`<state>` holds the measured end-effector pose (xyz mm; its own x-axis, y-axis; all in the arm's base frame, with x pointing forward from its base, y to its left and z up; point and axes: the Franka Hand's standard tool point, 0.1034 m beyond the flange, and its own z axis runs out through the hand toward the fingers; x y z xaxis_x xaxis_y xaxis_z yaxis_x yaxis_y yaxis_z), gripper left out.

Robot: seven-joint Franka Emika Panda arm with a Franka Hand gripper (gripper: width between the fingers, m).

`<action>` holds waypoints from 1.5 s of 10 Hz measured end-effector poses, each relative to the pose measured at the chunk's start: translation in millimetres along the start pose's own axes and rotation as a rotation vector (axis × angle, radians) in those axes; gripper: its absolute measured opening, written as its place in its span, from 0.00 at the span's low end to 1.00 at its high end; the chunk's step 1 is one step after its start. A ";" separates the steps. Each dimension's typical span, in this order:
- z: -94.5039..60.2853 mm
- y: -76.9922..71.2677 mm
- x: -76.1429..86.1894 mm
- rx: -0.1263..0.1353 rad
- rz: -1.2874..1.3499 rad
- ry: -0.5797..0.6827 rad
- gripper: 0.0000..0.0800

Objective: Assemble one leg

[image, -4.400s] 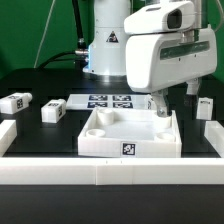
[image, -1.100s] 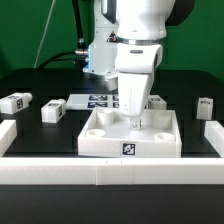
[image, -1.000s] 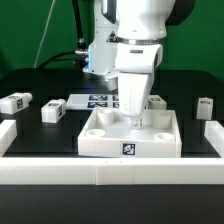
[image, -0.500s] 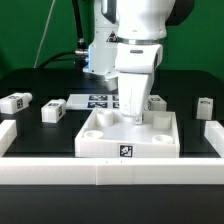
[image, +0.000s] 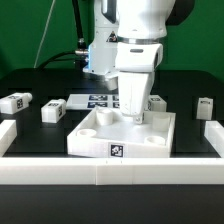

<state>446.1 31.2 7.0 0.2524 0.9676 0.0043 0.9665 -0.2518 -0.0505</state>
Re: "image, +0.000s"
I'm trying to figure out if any thin grey cable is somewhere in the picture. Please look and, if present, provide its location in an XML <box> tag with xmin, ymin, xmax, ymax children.
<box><xmin>33</xmin><ymin>0</ymin><xmax>57</xmax><ymax>69</ymax></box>

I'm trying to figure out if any white U-shaped obstacle fence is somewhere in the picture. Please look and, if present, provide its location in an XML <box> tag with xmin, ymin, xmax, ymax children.
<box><xmin>0</xmin><ymin>120</ymin><xmax>224</xmax><ymax>185</ymax></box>

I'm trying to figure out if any marker sheet with tags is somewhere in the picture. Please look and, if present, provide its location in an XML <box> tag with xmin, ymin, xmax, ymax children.
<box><xmin>66</xmin><ymin>94</ymin><xmax>119</xmax><ymax>110</ymax></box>

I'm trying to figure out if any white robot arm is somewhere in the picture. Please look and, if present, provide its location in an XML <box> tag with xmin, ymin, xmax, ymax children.
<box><xmin>84</xmin><ymin>0</ymin><xmax>195</xmax><ymax>124</ymax></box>

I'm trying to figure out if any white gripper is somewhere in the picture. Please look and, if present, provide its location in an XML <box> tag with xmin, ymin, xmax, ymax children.
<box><xmin>115</xmin><ymin>43</ymin><xmax>163</xmax><ymax>124</ymax></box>

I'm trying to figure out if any white square tabletop part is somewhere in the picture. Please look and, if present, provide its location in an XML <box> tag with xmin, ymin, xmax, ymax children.
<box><xmin>67</xmin><ymin>107</ymin><xmax>176</xmax><ymax>158</ymax></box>

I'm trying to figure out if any black cable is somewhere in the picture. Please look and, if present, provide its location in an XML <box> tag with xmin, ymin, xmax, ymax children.
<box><xmin>36</xmin><ymin>0</ymin><xmax>90</xmax><ymax>70</ymax></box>

